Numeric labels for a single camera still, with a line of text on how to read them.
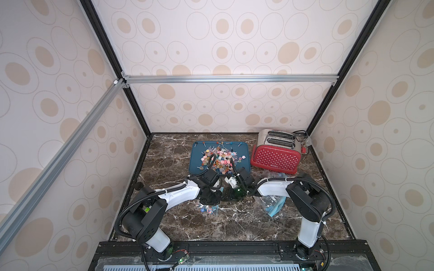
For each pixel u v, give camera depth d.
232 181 0.87
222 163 1.00
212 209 0.85
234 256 0.73
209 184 0.70
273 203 0.85
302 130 1.03
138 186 0.95
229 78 0.90
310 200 0.49
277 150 0.90
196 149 1.10
